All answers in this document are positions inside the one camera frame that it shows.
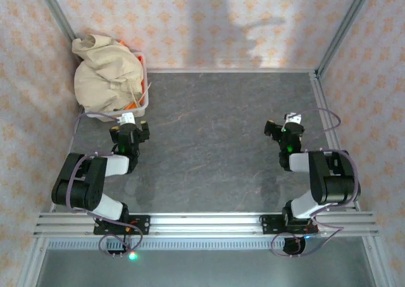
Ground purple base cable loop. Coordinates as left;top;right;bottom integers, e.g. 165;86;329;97
97;224;144;257
270;204;346;258

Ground beige shorts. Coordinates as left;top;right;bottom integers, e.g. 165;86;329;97
71;33;153;114

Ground white perforated plastic basket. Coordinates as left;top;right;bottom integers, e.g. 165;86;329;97
75;48;150;123

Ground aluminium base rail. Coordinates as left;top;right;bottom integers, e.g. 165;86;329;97
33;212;379;238

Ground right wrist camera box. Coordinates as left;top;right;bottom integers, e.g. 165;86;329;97
283;112;303;125

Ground slotted grey cable duct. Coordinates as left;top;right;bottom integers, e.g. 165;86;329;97
46;238;365;252

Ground red-orange shorts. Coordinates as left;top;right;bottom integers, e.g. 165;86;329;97
115;39;147;94

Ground aluminium side rail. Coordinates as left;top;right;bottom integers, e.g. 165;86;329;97
309;72;362;212

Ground aluminium frame post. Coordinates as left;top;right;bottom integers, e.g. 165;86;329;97
34;0;80;49
315;0;377;77

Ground aluminium lower frame bar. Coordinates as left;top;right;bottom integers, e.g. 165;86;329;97
361;236;397;287
17;236;49;287

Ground black round cable holder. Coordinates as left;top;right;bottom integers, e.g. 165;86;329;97
282;236;308;257

